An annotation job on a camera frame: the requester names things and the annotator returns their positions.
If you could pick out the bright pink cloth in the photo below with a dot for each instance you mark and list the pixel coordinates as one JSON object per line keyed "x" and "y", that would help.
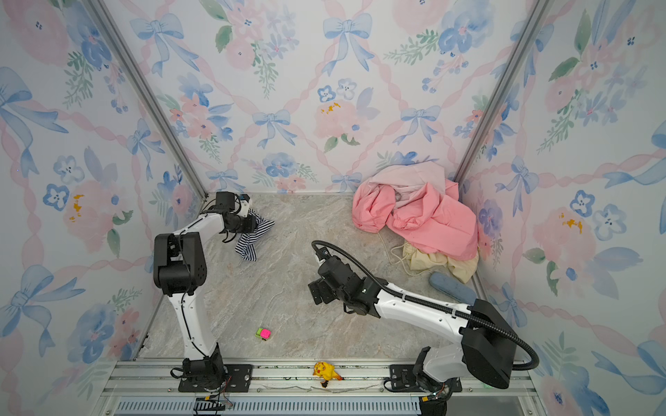
{"x": 431, "y": 221}

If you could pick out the yellow toy figure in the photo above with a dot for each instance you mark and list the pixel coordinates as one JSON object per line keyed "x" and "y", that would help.
{"x": 326, "y": 373}

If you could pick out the pink green toy cube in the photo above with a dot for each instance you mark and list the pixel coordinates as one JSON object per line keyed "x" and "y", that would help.
{"x": 263, "y": 334}

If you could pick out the light blue cloth roll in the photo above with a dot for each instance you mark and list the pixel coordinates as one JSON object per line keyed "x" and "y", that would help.
{"x": 453, "y": 288}

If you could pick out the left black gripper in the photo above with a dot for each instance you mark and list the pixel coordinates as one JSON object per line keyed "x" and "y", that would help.
{"x": 251, "y": 226}

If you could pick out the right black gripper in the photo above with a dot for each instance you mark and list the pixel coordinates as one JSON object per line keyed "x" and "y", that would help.
{"x": 321, "y": 288}

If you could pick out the pale pink cloth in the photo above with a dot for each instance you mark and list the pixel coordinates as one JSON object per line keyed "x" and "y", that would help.
{"x": 406, "y": 181}

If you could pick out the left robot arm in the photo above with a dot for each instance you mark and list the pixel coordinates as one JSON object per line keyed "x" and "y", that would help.
{"x": 165, "y": 279}

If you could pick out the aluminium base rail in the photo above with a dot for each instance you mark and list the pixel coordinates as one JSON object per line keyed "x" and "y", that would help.
{"x": 289, "y": 387}

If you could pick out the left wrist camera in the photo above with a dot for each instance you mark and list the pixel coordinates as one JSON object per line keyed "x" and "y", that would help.
{"x": 243, "y": 205}

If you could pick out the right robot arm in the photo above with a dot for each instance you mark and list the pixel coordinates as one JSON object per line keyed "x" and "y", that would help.
{"x": 477, "y": 346}

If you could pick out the blue white striped cloth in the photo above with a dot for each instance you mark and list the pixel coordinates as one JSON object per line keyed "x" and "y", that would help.
{"x": 245, "y": 247}

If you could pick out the cream yellow cloth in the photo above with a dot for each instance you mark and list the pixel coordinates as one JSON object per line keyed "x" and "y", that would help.
{"x": 416, "y": 262}

